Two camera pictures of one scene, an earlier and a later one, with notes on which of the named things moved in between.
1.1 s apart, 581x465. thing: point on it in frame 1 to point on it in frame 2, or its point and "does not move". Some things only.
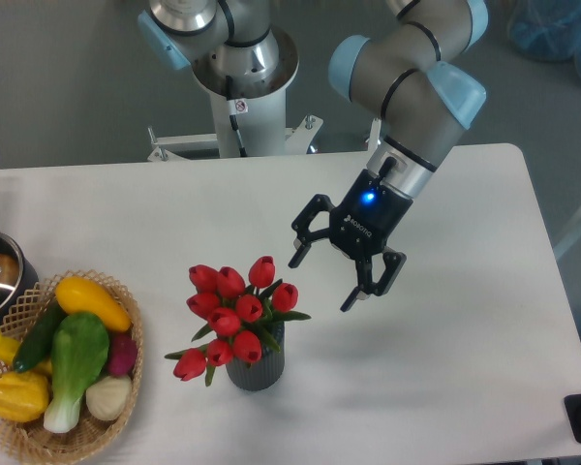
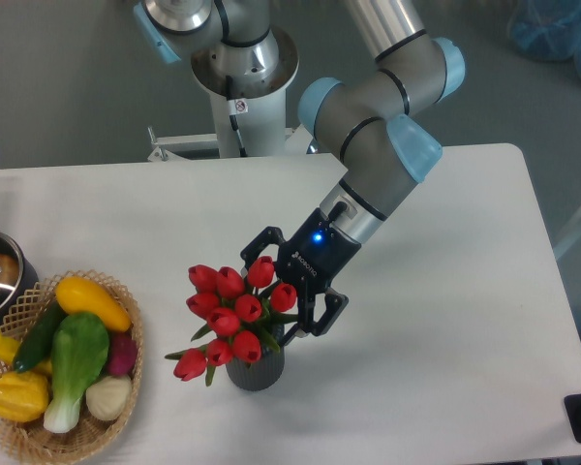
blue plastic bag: (554, 30) does not move
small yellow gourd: (4, 347) does not move
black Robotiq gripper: (359, 227) to (316, 253)
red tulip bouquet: (239, 317) does not move
